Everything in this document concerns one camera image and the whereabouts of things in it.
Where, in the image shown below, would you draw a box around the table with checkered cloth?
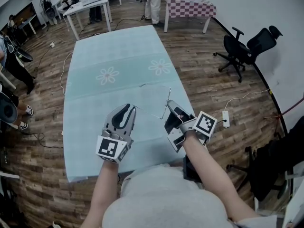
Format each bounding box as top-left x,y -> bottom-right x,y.
160,0 -> 217,34

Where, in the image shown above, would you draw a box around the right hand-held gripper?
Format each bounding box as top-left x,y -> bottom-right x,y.
164,100 -> 218,153

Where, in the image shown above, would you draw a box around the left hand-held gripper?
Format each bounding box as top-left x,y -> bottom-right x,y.
95,103 -> 137,163

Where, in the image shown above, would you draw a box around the black box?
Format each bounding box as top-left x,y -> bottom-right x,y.
182,155 -> 202,184

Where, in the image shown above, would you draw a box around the white floor cable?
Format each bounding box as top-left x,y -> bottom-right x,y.
59,52 -> 74,95

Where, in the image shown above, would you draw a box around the red coat stand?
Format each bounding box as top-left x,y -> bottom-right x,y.
263,101 -> 304,137

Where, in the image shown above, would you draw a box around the white table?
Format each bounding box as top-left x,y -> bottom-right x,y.
63,0 -> 112,41

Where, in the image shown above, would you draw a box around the black office chair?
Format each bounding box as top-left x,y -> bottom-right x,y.
227,122 -> 304,201
213,25 -> 284,83

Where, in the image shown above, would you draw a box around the person's grey shirt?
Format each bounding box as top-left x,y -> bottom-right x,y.
102,164 -> 277,228

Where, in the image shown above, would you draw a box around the black floor cable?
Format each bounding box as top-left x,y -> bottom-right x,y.
111,18 -> 145,30
22,132 -> 64,149

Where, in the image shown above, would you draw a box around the light blue floral tablecloth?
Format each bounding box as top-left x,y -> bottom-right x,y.
63,24 -> 190,182

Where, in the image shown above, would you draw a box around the white power cable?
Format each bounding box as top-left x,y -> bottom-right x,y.
224,88 -> 270,113

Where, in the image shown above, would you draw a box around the person's left forearm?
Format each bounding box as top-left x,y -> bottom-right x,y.
80,159 -> 122,228

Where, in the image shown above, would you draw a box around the thin wire-frame eyeglasses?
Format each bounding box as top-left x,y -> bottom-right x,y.
134,82 -> 172,120

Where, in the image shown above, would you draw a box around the person's right forearm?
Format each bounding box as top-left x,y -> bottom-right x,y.
182,132 -> 259,223

